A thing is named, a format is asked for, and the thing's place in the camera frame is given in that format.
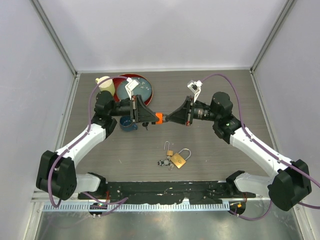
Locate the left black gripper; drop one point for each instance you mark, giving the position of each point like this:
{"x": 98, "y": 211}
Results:
{"x": 140, "y": 112}

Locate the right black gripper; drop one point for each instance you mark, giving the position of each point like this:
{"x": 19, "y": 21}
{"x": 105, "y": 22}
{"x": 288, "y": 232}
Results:
{"x": 181, "y": 115}

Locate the black-headed key bunch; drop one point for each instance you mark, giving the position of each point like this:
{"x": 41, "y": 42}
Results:
{"x": 145, "y": 125}

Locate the orange black padlock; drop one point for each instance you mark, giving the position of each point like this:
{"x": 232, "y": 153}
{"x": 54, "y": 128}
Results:
{"x": 162, "y": 118}

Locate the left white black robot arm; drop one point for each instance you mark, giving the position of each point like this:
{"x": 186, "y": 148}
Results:
{"x": 57, "y": 169}

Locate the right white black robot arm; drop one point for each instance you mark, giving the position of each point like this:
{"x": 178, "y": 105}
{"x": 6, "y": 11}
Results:
{"x": 286, "y": 182}

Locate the dark blue mug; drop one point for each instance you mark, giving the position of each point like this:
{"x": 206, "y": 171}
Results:
{"x": 127, "y": 125}

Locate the blue-grey ceramic plate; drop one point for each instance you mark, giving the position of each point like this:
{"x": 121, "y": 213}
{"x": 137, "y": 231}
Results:
{"x": 143, "y": 88}

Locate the small brass padlock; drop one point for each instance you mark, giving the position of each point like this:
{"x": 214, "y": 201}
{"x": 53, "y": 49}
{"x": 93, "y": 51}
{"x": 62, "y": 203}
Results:
{"x": 166, "y": 147}

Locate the large brass padlock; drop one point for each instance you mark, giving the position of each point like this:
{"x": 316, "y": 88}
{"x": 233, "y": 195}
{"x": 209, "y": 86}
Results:
{"x": 178, "y": 160}

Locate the red round tray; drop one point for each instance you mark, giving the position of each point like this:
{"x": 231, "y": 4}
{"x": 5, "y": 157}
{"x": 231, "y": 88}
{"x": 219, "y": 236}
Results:
{"x": 118, "y": 80}

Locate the yellow ceramic mug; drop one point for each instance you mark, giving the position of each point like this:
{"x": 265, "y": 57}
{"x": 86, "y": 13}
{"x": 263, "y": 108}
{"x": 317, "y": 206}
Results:
{"x": 106, "y": 84}

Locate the keys with grey charm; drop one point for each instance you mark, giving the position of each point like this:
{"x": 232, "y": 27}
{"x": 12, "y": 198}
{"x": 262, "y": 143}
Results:
{"x": 166, "y": 163}

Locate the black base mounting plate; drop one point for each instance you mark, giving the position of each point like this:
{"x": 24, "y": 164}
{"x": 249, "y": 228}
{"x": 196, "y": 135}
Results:
{"x": 171, "y": 192}

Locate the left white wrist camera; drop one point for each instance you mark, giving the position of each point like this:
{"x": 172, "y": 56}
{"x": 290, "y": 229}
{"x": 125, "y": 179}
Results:
{"x": 130, "y": 86}

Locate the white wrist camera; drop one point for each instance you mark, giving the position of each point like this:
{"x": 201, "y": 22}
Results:
{"x": 130, "y": 86}
{"x": 195, "y": 87}

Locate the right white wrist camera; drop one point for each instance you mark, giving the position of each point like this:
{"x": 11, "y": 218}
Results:
{"x": 195, "y": 87}

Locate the white slotted cable duct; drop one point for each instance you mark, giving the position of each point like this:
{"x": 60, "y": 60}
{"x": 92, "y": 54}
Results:
{"x": 83, "y": 206}

